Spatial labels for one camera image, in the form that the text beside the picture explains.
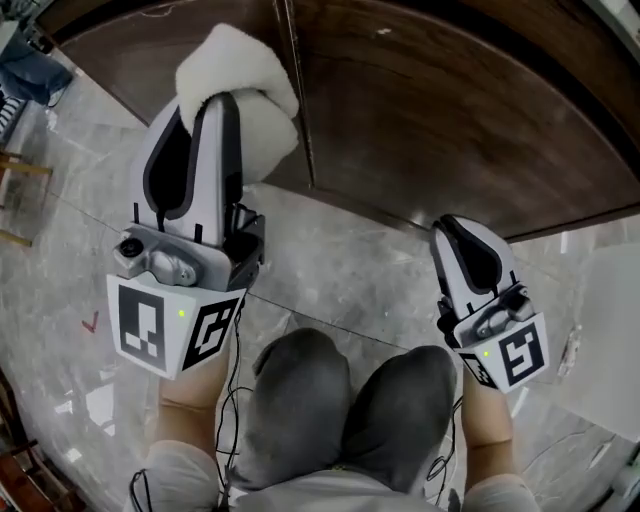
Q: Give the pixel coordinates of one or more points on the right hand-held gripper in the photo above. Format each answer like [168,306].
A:
[520,350]

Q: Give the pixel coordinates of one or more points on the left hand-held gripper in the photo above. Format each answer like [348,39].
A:
[150,320]

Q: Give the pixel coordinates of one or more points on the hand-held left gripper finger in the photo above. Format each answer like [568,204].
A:
[215,165]

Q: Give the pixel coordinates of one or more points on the white fluffy cloth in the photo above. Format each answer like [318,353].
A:
[235,60]

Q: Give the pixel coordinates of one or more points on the dark wooden cabinet door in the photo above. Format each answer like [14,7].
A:
[450,125]
[150,55]

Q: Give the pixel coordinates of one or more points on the person's right forearm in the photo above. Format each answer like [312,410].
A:
[487,430]

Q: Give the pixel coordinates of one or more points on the person's left forearm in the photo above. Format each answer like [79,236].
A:
[190,410]

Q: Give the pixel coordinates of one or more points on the wooden stool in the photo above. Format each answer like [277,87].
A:
[25,167]

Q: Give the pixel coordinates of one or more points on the clear plastic bottle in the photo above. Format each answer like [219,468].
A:
[570,350]

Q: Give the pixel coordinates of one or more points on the white panel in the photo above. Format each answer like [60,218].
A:
[610,340]

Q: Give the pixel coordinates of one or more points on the blue fabric bag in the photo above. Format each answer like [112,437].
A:
[30,75]

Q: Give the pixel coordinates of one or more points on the person's grey trousers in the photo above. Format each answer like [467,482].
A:
[300,400]

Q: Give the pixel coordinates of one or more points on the person's white shirt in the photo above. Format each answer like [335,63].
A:
[350,495]

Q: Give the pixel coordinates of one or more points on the dark wooden furniture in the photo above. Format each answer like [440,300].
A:
[20,475]

